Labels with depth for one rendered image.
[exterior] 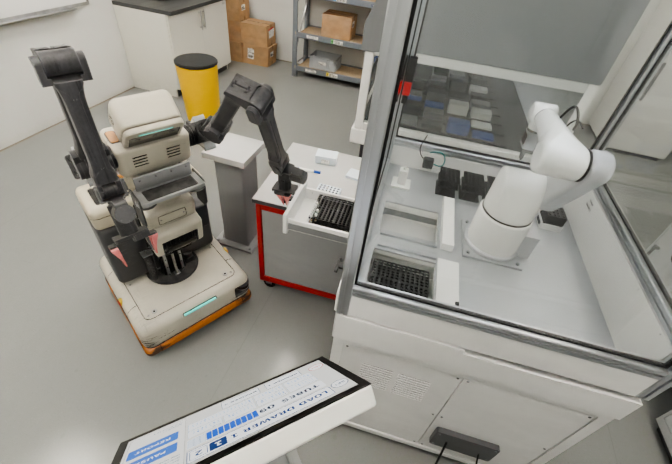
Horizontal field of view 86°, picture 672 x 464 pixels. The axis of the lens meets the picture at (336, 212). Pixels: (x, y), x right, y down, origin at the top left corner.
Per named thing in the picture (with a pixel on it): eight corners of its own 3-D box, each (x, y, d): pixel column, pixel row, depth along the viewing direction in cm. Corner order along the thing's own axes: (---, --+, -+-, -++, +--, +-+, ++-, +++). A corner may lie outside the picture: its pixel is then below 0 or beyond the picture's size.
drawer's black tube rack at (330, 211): (307, 227, 162) (308, 217, 158) (318, 204, 175) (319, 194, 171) (355, 239, 159) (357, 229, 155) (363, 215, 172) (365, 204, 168)
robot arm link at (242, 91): (239, 61, 106) (221, 86, 103) (277, 90, 111) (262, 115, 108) (213, 115, 146) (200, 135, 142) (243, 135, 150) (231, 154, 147)
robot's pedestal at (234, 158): (214, 242, 262) (198, 152, 213) (234, 217, 285) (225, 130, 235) (251, 254, 257) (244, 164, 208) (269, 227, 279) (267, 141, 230)
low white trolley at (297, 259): (258, 289, 235) (251, 198, 186) (291, 227, 282) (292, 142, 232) (344, 313, 227) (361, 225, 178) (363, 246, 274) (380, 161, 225)
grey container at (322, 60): (308, 67, 515) (309, 55, 504) (315, 61, 538) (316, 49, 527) (334, 73, 509) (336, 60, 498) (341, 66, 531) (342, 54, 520)
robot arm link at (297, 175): (279, 149, 147) (270, 166, 144) (304, 157, 144) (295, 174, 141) (287, 165, 158) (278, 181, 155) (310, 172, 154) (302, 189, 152)
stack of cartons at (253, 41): (217, 57, 550) (210, -6, 496) (228, 51, 574) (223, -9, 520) (268, 68, 536) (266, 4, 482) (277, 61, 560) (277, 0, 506)
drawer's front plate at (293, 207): (282, 233, 160) (282, 215, 153) (303, 195, 182) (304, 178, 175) (286, 234, 160) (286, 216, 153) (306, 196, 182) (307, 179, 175)
